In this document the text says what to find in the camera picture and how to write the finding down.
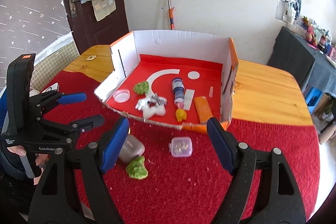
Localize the orange cardboard box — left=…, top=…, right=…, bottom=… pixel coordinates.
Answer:
left=94, top=30, right=239, bottom=134

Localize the beige hanging organizer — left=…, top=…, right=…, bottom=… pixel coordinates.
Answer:
left=91, top=0, right=116, bottom=22

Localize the dark blue bottle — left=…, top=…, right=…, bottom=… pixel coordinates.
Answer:
left=171, top=78, right=186, bottom=109

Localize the white rectangular device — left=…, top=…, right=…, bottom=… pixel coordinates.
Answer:
left=41, top=83, right=60, bottom=94

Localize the person's left hand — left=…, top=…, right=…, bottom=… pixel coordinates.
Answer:
left=10, top=147, right=51, bottom=185

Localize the yellow figurine toy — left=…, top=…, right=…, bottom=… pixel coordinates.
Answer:
left=175, top=109, right=187, bottom=123

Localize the grey-brown rounded case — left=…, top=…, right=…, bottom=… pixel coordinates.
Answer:
left=118, top=134, right=145, bottom=165

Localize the white plush bunny keychain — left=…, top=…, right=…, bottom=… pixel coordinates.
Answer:
left=135, top=93, right=168, bottom=119

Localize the orange block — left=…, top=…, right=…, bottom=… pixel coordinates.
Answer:
left=194, top=96, right=213, bottom=124

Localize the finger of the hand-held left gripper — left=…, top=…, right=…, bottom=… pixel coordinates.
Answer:
left=28, top=90, right=88, bottom=122
left=28, top=114, right=105, bottom=147

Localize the clear plastic round dish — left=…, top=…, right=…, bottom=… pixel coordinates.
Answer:
left=113, top=89, right=131, bottom=103

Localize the mop handle with orange tip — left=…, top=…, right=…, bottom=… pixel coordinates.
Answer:
left=164, top=0, right=176, bottom=31

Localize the red knitted mat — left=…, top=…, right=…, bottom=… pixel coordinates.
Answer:
left=34, top=70, right=322, bottom=224

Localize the dark cloth-covered side table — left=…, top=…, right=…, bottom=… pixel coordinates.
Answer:
left=267, top=26, right=336, bottom=88

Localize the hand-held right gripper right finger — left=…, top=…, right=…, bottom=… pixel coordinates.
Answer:
left=206, top=117, right=307, bottom=224

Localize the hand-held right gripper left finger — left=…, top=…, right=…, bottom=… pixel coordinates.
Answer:
left=28, top=117, right=130, bottom=224

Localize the row of cosmetic bottles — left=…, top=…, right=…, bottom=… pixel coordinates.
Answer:
left=295, top=15, right=336, bottom=62

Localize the metal door handle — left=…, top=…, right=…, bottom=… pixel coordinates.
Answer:
left=68, top=0, right=82, bottom=19

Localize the blue plastic stool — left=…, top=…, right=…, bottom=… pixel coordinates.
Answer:
left=304, top=88, right=323, bottom=114

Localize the small clear plastic box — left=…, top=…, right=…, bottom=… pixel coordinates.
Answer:
left=169, top=136, right=193, bottom=158

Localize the green fuzzy ball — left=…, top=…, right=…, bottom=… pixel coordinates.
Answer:
left=133, top=81, right=150, bottom=95
left=125, top=156, right=149, bottom=180

